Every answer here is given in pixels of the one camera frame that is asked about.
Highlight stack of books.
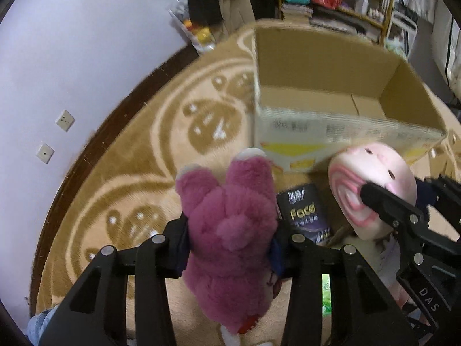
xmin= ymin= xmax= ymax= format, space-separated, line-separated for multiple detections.
xmin=281 ymin=2 xmax=313 ymax=21

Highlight wooden shelf unit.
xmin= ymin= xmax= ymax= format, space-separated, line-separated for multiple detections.
xmin=278 ymin=0 xmax=395 ymax=45

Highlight magenta plush bear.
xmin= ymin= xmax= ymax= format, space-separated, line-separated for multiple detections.
xmin=175 ymin=148 xmax=278 ymax=334

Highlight open cardboard box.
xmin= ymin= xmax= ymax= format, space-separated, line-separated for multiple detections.
xmin=253 ymin=26 xmax=446 ymax=172

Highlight black Face tissue pack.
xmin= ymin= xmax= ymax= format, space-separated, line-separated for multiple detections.
xmin=277 ymin=184 xmax=331 ymax=245

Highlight lower white wall socket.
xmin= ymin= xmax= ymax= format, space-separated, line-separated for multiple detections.
xmin=36 ymin=143 xmax=55 ymax=164

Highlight pink round plush pillow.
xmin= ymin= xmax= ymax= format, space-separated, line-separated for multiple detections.
xmin=328 ymin=143 xmax=417 ymax=240

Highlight white rolling cart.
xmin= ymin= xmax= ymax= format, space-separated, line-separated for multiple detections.
xmin=384 ymin=2 xmax=418 ymax=59

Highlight white wall socket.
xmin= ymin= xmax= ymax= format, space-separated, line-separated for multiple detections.
xmin=36 ymin=143 xmax=55 ymax=164
xmin=56 ymin=110 xmax=75 ymax=132

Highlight clear plastic bag of toys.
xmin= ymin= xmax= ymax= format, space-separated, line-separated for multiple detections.
xmin=169 ymin=0 xmax=216 ymax=55

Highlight beige hanging trousers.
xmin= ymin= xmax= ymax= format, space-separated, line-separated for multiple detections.
xmin=213 ymin=0 xmax=256 ymax=42

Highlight green tissue pack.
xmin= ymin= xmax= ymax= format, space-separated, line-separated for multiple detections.
xmin=322 ymin=274 xmax=332 ymax=316

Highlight upper white wall socket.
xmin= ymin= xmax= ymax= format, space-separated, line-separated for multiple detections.
xmin=56 ymin=110 xmax=75 ymax=132

